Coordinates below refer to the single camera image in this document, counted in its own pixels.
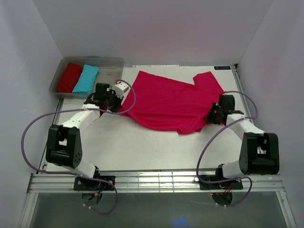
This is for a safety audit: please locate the pink t shirt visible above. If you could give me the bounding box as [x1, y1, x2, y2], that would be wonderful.
[119, 71, 224, 135]

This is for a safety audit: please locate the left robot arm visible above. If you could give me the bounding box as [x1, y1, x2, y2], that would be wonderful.
[46, 82, 129, 190]

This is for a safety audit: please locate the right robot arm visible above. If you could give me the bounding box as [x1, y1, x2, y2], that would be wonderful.
[206, 94, 280, 189]

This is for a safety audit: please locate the cyan rolled t shirt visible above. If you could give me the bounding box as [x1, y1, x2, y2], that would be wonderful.
[72, 65, 99, 94]

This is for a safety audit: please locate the clear plastic bin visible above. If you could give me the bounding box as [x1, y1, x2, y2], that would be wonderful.
[49, 56, 124, 99]

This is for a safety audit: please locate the red rolled t shirt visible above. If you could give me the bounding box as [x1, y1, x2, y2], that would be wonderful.
[57, 63, 83, 93]

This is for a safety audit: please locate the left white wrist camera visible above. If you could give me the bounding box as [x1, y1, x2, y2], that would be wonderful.
[113, 82, 129, 99]

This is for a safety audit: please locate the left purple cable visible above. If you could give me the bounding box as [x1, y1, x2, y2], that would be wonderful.
[20, 79, 137, 216]

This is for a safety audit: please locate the purple cable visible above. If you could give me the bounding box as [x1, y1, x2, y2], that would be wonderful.
[196, 90, 259, 208]
[20, 79, 137, 216]

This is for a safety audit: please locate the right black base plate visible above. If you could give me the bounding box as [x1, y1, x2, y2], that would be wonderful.
[199, 175, 243, 190]

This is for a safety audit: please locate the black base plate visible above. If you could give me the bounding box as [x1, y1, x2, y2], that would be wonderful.
[199, 175, 243, 190]
[73, 176, 116, 191]

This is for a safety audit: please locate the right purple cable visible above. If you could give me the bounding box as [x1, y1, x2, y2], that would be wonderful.
[196, 90, 259, 208]

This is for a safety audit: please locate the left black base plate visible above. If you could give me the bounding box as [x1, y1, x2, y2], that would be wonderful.
[73, 176, 116, 191]

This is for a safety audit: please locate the aluminium frame rail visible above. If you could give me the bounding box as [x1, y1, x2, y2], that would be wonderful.
[27, 171, 285, 193]

